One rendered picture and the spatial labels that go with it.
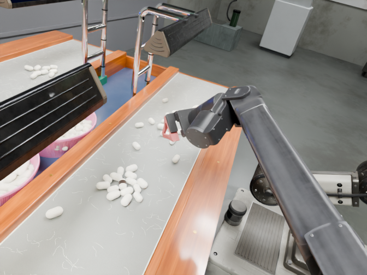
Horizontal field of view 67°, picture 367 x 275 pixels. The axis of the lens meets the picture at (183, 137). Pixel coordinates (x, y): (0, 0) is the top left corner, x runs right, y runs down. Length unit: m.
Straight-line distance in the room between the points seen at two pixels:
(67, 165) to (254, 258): 0.71
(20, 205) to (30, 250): 0.11
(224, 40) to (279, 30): 1.18
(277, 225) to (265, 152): 0.84
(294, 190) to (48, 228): 0.55
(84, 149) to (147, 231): 0.33
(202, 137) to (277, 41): 5.39
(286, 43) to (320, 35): 1.61
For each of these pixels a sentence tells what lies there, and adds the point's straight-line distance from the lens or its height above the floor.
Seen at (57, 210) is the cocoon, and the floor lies 0.76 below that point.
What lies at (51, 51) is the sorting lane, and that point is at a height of 0.74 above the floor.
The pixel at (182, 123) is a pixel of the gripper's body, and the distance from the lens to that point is 0.65.
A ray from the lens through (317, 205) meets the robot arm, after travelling 0.35.
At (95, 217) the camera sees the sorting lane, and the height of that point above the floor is 0.74.
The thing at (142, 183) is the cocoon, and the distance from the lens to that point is 0.79.
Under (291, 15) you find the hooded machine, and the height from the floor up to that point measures 0.74.
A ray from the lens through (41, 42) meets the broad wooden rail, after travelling 1.72.
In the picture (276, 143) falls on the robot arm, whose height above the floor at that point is 1.11.
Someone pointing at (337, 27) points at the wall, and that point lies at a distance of 7.32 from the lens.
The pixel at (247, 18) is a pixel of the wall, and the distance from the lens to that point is 7.50.
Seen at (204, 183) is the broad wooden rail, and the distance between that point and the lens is 0.83.
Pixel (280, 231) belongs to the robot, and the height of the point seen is 0.47.
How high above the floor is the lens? 1.31
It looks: 34 degrees down
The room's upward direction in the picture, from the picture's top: 14 degrees clockwise
